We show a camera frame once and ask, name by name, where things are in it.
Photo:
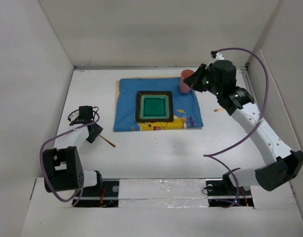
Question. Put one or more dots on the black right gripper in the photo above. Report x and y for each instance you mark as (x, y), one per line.
(194, 80)

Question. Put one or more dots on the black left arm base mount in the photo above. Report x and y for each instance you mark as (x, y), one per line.
(103, 197)

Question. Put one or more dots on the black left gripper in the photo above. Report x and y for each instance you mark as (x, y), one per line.
(97, 131)

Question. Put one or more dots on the gold fork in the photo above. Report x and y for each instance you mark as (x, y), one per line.
(109, 142)

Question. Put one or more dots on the blue pikachu cloth napkin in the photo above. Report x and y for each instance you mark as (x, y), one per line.
(186, 110)

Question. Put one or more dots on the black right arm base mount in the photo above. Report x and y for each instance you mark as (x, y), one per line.
(221, 193)

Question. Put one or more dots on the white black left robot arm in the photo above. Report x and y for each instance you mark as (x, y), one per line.
(62, 167)

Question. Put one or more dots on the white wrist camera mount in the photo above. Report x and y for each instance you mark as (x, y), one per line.
(216, 56)

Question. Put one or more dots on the square green black plate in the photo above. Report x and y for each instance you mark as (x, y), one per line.
(154, 106)

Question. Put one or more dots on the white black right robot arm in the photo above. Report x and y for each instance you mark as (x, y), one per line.
(282, 164)

